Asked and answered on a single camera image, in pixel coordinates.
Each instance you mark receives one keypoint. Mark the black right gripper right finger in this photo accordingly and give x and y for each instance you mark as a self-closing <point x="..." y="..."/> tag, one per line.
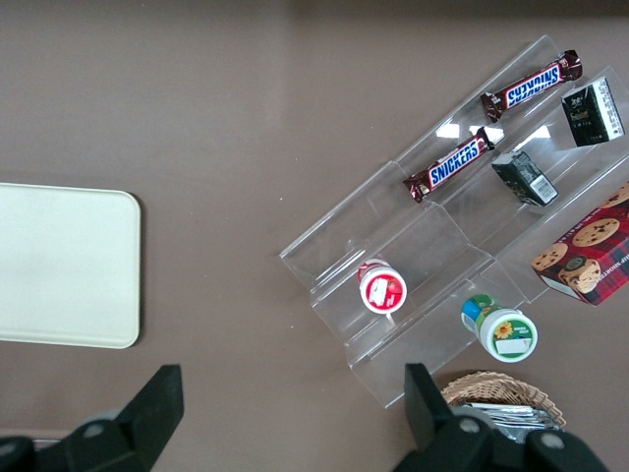
<point x="432" y="423"/>

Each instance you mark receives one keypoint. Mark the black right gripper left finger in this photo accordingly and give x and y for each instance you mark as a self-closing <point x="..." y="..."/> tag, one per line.
<point x="142" y="423"/>

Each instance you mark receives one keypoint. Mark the light wicker basket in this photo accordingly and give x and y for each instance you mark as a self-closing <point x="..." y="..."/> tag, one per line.
<point x="491" y="388"/>

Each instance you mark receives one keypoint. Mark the cream rectangular serving tray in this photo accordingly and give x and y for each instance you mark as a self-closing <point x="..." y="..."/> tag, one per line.
<point x="69" y="265"/>

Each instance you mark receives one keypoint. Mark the stack of foil trays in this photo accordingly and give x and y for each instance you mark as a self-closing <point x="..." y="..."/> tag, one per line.
<point x="511" y="415"/>

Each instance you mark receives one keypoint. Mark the green lid yogurt cup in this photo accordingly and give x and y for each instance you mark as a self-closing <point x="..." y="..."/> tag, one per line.
<point x="506" y="334"/>

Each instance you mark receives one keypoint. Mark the red lid yogurt cup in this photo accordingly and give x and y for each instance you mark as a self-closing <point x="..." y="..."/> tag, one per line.
<point x="383" y="292"/>

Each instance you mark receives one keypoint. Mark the clear acrylic stepped display stand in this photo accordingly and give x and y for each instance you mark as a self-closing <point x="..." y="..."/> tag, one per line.
<point x="417" y="246"/>

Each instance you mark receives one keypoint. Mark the red plaid cookie box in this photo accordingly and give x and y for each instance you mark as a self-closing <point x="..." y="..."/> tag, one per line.
<point x="589" y="255"/>

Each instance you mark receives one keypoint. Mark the Snickers chocolate bar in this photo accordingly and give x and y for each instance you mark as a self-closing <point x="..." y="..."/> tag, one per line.
<point x="454" y="164"/>
<point x="533" y="83"/>

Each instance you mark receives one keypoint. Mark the small black carton box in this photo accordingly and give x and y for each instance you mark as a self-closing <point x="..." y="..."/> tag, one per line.
<point x="523" y="179"/>
<point x="587" y="115"/>

